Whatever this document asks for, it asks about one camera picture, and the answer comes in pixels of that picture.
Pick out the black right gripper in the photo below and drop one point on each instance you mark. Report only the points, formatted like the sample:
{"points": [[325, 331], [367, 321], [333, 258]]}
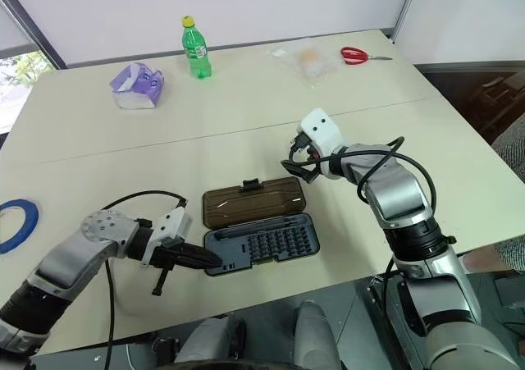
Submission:
{"points": [[302, 147]]}

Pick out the clear plastic bag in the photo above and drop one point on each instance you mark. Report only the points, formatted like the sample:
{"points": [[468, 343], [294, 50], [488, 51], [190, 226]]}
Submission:
{"points": [[307, 60]]}

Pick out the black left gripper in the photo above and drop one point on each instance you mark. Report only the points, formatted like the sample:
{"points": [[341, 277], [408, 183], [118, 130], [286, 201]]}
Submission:
{"points": [[170, 255]]}

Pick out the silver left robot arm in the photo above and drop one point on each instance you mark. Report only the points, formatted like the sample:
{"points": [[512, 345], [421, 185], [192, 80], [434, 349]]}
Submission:
{"points": [[69, 255]]}

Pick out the blue tape roll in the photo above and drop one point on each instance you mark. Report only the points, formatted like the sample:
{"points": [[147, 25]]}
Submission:
{"points": [[33, 218]]}

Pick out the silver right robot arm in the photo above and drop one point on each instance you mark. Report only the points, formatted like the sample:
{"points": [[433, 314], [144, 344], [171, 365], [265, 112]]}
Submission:
{"points": [[404, 197]]}

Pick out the dark wooden chair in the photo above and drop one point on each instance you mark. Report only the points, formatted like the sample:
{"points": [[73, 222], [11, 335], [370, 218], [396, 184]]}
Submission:
{"points": [[498, 99]]}

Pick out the purple tissue pack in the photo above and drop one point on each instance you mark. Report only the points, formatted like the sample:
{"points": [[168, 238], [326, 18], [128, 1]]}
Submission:
{"points": [[139, 87]]}

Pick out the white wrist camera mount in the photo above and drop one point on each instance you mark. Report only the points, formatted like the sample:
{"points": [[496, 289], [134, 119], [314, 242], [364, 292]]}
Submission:
{"points": [[170, 224], [322, 132]]}

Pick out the green plastic soda bottle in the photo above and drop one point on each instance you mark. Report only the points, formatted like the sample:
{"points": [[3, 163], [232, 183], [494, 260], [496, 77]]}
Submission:
{"points": [[197, 54]]}

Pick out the black screwdriver bit case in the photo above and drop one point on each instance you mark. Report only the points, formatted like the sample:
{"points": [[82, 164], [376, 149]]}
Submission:
{"points": [[254, 206]]}

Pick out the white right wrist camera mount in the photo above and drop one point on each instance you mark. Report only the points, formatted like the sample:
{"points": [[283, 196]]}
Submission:
{"points": [[322, 132]]}

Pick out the grey rounded robot leg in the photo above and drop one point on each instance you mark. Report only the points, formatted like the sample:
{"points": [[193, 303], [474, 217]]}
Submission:
{"points": [[316, 337], [209, 341]]}

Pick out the grey metal partition post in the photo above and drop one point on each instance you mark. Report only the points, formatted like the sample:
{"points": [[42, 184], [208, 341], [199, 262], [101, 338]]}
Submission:
{"points": [[406, 9]]}

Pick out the dark grey window frame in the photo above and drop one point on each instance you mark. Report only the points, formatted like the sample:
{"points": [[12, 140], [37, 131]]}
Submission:
{"points": [[37, 29]]}

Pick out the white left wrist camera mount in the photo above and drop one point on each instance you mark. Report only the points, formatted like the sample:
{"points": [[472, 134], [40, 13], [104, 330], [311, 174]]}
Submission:
{"points": [[170, 224]]}

